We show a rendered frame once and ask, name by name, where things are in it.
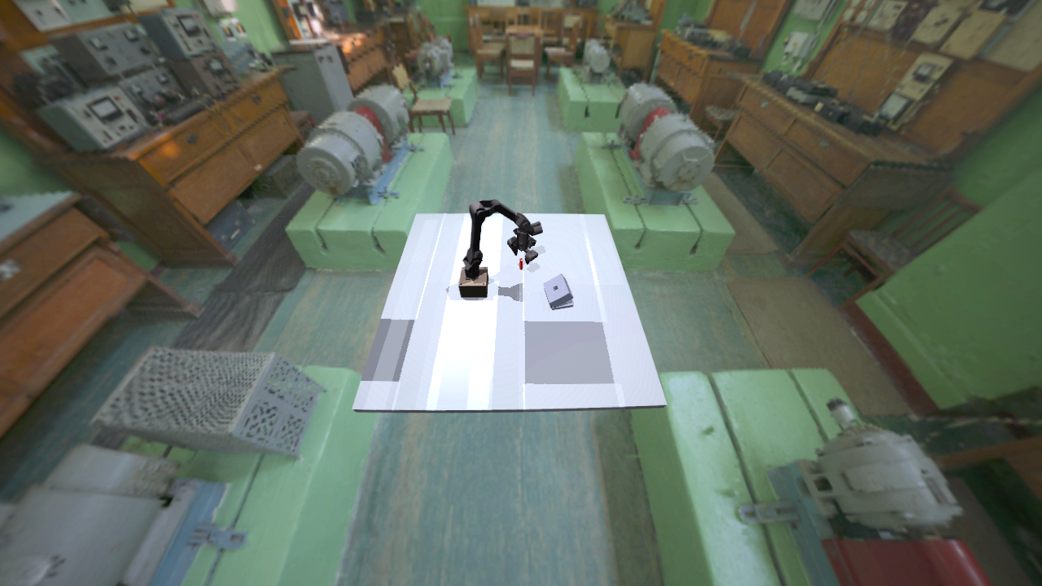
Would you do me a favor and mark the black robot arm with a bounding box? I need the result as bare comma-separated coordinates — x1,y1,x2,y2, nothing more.
462,199,543,280

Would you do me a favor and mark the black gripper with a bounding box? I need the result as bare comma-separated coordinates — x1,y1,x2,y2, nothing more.
507,236,538,265

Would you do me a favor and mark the dark grey sloped panel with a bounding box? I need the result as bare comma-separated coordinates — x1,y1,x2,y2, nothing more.
543,274,574,310

